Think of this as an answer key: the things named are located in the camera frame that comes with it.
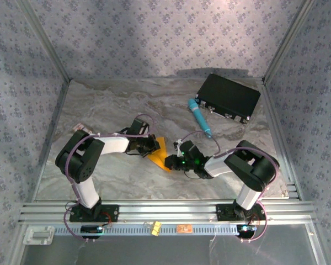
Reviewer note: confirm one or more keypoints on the orange square paper sheet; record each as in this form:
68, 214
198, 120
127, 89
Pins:
160, 158

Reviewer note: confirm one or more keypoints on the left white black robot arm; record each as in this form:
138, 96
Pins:
85, 193

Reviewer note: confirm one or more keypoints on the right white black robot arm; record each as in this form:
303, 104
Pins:
218, 167

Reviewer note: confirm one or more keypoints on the teal marker pen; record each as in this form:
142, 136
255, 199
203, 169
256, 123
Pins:
198, 116

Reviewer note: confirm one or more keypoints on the small red white card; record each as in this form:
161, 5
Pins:
78, 127

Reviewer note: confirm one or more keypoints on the orange label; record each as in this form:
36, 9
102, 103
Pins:
184, 228

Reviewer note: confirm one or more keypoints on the yellow clip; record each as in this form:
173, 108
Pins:
155, 228

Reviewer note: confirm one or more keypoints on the black hard case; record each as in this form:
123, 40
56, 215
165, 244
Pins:
226, 94

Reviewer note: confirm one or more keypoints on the long aluminium mounting rail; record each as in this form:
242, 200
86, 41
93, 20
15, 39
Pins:
168, 212

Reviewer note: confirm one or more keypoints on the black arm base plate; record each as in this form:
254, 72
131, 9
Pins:
223, 212
113, 213

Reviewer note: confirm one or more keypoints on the aluminium frame bar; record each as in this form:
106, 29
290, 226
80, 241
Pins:
51, 140
281, 138
45, 41
288, 40

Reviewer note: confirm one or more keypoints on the white metal bracket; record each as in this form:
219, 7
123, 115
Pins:
38, 235

